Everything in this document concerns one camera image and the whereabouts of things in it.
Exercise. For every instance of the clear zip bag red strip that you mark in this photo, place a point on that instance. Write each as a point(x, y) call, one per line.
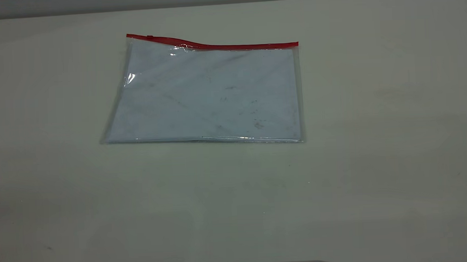
point(198, 48)

